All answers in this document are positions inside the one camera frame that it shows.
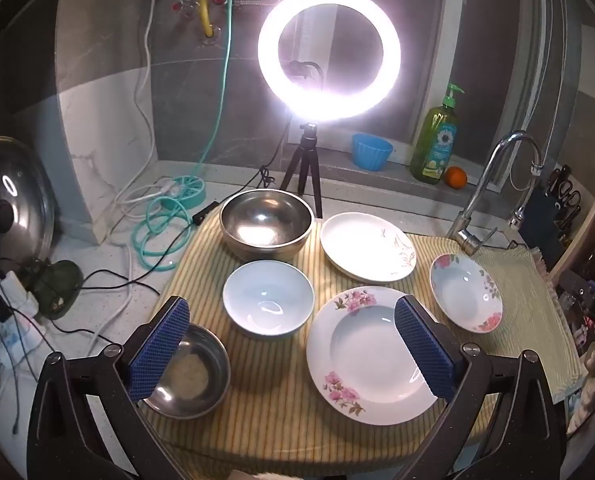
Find white cable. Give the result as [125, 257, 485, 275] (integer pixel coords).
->
[112, 0, 188, 221]

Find black cable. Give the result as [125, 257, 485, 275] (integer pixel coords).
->
[52, 160, 288, 336]

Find dark green lumpy object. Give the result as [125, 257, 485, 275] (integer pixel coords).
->
[32, 260, 84, 321]

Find green dish soap bottle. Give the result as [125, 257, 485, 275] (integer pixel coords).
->
[410, 83, 465, 186]

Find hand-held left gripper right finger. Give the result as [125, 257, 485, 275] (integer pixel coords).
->
[394, 295, 567, 480]

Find yellow hose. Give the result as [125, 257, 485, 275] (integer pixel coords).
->
[199, 0, 227, 41]

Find white plate with leaf print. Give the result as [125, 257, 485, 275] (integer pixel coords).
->
[320, 212, 417, 283]

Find chrome kitchen faucet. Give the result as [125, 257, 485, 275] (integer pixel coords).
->
[446, 131, 544, 257]

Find large pink floral plate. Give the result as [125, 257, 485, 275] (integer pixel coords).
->
[306, 286, 441, 427]

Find white ring light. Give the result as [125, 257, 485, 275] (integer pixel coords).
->
[258, 0, 402, 122]

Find large stainless steel bowl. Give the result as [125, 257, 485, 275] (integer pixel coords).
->
[220, 190, 314, 262]

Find blue ribbed cup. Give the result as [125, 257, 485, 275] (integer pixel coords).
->
[352, 133, 394, 171]

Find black scissors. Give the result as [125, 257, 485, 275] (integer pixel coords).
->
[560, 185, 582, 211]

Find teal cable reel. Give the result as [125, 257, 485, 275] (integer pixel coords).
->
[160, 176, 206, 212]

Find metal sprayer hose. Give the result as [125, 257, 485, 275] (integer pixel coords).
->
[507, 157, 545, 231]

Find small stainless steel dish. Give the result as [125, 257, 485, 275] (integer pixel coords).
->
[142, 323, 232, 420]

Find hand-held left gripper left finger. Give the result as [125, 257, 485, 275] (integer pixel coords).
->
[26, 296, 193, 480]

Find small pink floral plate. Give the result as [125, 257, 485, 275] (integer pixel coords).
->
[429, 253, 504, 334]

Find pale blue ceramic bowl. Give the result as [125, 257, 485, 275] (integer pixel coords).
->
[222, 260, 315, 338]

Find striped yellow-green cloth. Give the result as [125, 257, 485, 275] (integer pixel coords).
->
[136, 220, 588, 478]

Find white power adapter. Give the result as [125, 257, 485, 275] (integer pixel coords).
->
[2, 271, 41, 321]

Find teal cable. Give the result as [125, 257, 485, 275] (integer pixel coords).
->
[130, 0, 243, 273]

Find dark blue knife block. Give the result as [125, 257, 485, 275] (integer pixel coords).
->
[520, 165, 583, 261]

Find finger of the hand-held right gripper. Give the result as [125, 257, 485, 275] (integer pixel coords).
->
[560, 272, 595, 307]

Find steel pot lid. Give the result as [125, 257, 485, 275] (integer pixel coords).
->
[0, 136, 57, 261]

